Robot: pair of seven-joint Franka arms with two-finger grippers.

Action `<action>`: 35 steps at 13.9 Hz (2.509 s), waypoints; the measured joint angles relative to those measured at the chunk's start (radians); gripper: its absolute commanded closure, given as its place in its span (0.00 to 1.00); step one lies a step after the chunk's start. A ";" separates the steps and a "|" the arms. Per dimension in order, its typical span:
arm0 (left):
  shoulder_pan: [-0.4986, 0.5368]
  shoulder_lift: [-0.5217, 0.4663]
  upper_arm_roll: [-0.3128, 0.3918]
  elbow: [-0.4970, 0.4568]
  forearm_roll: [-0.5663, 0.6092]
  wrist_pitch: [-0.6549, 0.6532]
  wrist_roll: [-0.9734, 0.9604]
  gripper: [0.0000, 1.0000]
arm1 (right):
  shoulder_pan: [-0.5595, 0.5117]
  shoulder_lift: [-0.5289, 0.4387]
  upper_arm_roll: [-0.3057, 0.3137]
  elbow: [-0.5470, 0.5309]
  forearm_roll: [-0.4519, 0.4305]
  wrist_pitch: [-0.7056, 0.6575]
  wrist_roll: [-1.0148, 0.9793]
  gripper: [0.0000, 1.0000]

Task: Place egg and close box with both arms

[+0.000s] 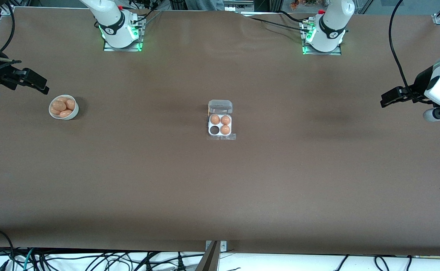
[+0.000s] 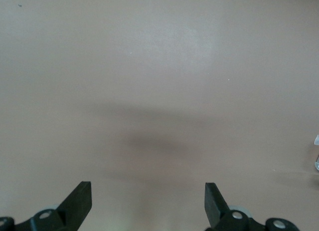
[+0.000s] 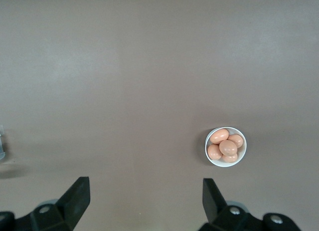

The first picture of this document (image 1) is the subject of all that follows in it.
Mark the clear plastic egg box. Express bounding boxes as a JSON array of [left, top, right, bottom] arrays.
[[206, 99, 237, 141]]

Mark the white background equipment box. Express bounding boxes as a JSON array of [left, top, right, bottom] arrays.
[[224, 0, 269, 12]]

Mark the white round bowl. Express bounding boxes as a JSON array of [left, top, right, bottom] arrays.
[[49, 94, 79, 120]]

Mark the blue grey fabric shape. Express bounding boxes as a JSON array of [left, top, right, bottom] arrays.
[[185, 0, 225, 11]]

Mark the dark slanted bar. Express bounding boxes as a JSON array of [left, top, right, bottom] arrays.
[[195, 241, 220, 271]]

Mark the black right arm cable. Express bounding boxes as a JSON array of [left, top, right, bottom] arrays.
[[0, 0, 15, 53]]

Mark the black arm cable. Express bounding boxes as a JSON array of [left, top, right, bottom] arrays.
[[389, 0, 431, 104], [0, 0, 15, 53]]

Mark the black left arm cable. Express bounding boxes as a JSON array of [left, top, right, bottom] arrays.
[[389, 0, 431, 104]]

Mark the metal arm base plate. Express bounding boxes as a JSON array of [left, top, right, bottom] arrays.
[[302, 21, 343, 56], [103, 17, 145, 52]]

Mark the teal cable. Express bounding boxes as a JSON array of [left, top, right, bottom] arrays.
[[23, 248, 37, 271]]

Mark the grey metal bracket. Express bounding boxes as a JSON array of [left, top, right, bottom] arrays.
[[205, 241, 228, 252]]

